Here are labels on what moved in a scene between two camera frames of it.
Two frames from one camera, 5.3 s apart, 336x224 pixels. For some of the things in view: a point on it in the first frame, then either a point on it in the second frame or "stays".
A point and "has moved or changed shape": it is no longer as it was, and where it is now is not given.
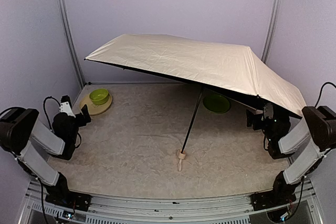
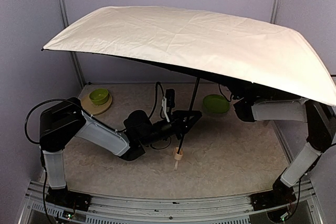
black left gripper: x=85 y=114 -> x=176 y=122
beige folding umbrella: x=232 y=66 has moved or changed shape
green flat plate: x=216 y=103 stays
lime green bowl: x=98 y=96 stays
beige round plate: x=94 y=109 stays
